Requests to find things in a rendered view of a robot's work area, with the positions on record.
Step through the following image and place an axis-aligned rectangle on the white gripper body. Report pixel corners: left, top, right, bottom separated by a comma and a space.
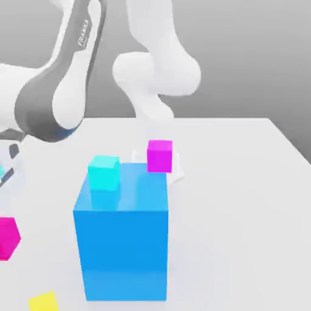
0, 159, 25, 195

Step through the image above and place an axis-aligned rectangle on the small pink cube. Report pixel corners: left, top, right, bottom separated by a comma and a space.
0, 216, 22, 262

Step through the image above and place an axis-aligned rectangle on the small yellow cube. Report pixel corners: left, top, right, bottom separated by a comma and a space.
28, 290, 60, 311

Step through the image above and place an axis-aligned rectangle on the small magenta cube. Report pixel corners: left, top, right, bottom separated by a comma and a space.
146, 140, 174, 174

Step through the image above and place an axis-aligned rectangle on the large blue box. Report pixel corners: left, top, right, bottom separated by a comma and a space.
72, 162, 169, 302

